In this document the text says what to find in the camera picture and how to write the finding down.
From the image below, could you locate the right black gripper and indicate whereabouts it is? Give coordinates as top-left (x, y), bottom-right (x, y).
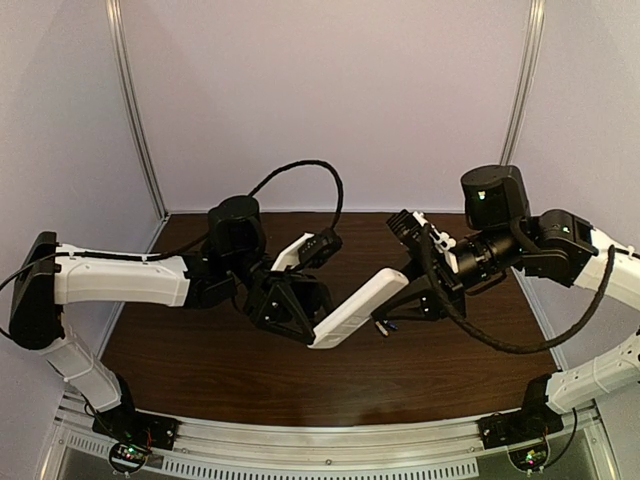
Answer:
top-left (365, 225), bottom-right (524, 325)

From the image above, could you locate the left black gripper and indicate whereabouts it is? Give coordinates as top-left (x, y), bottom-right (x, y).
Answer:
top-left (226, 248), bottom-right (343, 346)

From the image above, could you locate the white remote control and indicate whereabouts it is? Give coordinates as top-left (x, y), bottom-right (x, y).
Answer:
top-left (308, 268), bottom-right (409, 350)

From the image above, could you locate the gold AAA battery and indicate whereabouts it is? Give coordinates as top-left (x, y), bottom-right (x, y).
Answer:
top-left (374, 321), bottom-right (389, 337)

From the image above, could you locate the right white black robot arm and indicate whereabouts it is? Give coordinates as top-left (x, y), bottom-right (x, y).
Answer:
top-left (372, 165), bottom-right (639, 355)

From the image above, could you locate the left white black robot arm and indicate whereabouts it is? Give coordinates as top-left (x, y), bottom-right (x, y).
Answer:
top-left (7, 195), bottom-right (342, 444)

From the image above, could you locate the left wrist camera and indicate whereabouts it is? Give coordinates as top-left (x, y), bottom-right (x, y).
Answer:
top-left (271, 228), bottom-right (343, 272)

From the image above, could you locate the left black braided cable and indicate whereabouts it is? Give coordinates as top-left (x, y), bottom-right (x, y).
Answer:
top-left (169, 159), bottom-right (345, 251)

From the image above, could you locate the black braided cable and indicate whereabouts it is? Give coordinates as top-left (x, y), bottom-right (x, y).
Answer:
top-left (419, 222), bottom-right (621, 355)
top-left (169, 159), bottom-right (345, 251)

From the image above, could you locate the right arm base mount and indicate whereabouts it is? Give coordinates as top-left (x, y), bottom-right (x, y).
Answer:
top-left (476, 409), bottom-right (564, 475)

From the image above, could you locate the right black braided cable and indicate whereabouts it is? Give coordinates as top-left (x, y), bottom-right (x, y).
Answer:
top-left (419, 222), bottom-right (621, 355)

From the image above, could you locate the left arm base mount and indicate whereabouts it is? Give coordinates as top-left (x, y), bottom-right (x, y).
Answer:
top-left (92, 411), bottom-right (180, 477)

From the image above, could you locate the right aluminium corner post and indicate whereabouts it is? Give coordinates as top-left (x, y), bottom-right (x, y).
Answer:
top-left (499, 0), bottom-right (546, 166)

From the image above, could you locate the aluminium corner post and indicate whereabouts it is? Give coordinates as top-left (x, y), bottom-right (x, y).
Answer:
top-left (105, 0), bottom-right (169, 220)
top-left (499, 0), bottom-right (546, 166)

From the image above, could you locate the left aluminium corner post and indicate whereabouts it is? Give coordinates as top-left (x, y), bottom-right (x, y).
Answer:
top-left (105, 0), bottom-right (169, 220)

